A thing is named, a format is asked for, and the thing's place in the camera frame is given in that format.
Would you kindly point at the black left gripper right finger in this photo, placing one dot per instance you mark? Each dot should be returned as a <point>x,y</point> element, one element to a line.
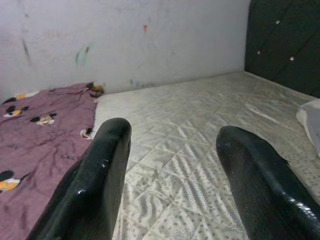
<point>260,187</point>

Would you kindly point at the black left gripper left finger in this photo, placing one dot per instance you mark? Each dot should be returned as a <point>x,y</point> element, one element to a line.
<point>100,175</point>

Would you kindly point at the purple Mickey Mouse blanket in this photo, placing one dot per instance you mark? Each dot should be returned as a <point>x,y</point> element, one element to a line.
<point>37,140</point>

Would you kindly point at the white pillow green tree print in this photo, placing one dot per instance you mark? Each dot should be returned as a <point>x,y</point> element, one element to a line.
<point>311,120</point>

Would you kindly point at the white quilted mattress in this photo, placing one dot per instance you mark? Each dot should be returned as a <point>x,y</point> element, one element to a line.
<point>187,112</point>

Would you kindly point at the black tufted headboard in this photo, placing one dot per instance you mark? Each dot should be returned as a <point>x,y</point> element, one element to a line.
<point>282,30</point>

